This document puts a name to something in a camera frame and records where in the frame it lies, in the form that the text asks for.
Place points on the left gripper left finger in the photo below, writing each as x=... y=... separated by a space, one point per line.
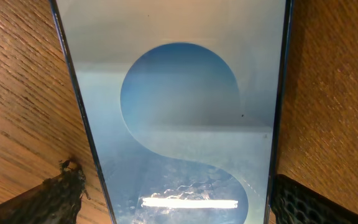
x=56 y=200

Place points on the blue Galaxy smartphone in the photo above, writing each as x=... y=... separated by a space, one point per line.
x=181 y=103

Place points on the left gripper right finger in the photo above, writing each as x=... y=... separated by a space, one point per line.
x=293 y=203

